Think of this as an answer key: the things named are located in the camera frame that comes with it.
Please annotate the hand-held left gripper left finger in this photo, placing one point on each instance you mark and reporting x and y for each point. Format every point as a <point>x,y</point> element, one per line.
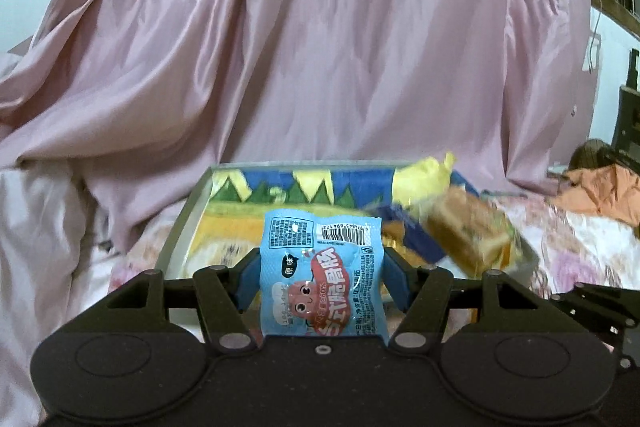
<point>248,287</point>

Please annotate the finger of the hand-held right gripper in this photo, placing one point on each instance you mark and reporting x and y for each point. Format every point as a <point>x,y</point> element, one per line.
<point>600,314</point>

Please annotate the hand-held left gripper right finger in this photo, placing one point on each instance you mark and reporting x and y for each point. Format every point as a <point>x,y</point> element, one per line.
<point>398,282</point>

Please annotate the grey tray with colourful lining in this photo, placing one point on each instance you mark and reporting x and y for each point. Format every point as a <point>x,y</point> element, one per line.
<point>225,217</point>

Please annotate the light blue snack packet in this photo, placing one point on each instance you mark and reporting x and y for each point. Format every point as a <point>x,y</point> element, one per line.
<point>320,267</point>

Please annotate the sliced bread packet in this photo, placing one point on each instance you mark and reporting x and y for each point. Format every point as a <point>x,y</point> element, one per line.
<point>465,227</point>

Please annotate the yellow crinkled packet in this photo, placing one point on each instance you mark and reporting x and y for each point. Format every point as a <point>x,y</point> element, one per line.
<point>420,182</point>

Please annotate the orange cloth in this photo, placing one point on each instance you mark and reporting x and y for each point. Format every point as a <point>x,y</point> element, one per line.
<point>600,193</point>

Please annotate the dark wooden chair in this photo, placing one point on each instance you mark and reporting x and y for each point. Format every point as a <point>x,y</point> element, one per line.
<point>629,122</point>

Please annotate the pale pink quilt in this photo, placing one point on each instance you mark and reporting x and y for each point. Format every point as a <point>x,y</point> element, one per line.
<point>40,232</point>

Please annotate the pink satin curtain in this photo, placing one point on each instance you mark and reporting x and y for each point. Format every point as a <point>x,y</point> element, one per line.
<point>320,32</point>

